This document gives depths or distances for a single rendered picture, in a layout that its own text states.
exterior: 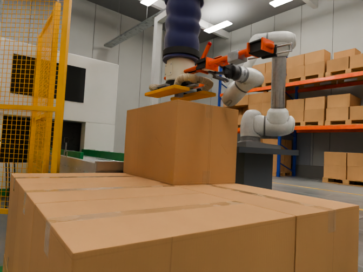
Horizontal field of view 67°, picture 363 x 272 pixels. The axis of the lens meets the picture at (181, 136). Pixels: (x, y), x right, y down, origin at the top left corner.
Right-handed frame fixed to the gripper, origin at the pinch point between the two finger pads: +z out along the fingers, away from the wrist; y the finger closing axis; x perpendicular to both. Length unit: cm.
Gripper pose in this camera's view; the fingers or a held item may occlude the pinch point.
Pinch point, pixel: (208, 65)
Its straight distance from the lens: 150.4
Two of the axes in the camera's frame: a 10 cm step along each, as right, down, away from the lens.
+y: -0.5, 10.0, -0.4
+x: -5.7, 0.1, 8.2
